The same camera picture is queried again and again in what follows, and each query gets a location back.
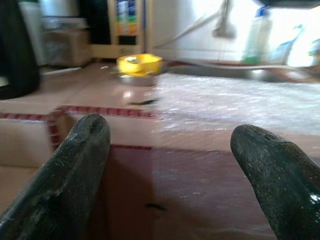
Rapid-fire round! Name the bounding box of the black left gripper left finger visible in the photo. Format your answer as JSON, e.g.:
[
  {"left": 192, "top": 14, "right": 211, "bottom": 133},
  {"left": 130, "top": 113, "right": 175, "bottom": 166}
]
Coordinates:
[{"left": 0, "top": 113, "right": 112, "bottom": 240}]

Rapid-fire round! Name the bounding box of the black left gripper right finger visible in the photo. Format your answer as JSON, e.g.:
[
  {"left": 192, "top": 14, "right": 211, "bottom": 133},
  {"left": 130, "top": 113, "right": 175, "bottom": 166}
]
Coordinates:
[{"left": 229, "top": 124, "right": 320, "bottom": 240}]

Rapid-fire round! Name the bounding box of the steel bowl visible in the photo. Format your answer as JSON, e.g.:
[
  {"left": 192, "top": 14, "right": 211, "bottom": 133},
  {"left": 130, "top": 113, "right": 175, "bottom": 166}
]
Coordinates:
[{"left": 111, "top": 66, "right": 168, "bottom": 87}]

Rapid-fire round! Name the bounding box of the bubble wrap sheet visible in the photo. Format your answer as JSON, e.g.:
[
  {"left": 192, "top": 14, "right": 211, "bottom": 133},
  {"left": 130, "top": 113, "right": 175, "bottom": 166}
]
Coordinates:
[{"left": 144, "top": 73, "right": 320, "bottom": 137}]

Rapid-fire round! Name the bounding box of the clear plastic cup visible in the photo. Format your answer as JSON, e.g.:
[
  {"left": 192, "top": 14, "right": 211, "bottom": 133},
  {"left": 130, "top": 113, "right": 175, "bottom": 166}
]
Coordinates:
[{"left": 268, "top": 41, "right": 295, "bottom": 65}]

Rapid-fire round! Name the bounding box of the black electric kettle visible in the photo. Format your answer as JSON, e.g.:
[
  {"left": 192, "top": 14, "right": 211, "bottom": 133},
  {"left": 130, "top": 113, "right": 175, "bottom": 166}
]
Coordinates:
[{"left": 0, "top": 0, "right": 42, "bottom": 100}]

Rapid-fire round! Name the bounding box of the jar of brown powder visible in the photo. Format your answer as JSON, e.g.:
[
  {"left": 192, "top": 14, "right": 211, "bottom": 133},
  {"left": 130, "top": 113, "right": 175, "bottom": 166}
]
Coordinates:
[{"left": 42, "top": 17, "right": 92, "bottom": 67}]

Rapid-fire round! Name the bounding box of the clear soap bottle blue cap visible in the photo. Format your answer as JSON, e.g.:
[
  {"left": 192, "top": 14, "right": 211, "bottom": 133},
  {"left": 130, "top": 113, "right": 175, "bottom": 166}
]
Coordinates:
[{"left": 241, "top": 6, "right": 273, "bottom": 65}]

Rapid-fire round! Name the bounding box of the beige water ionizer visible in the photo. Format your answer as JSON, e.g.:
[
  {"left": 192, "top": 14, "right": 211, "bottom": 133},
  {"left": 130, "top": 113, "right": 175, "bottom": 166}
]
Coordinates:
[{"left": 78, "top": 0, "right": 148, "bottom": 60}]

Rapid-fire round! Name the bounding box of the steel wall tap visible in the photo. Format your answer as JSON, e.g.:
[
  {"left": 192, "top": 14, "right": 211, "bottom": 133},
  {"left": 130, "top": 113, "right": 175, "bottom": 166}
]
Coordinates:
[{"left": 212, "top": 0, "right": 237, "bottom": 38}]

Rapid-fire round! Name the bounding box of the white hose at tap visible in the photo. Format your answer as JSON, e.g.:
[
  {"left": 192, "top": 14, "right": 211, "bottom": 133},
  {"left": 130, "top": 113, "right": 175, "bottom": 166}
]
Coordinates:
[{"left": 153, "top": 11, "right": 221, "bottom": 50}]

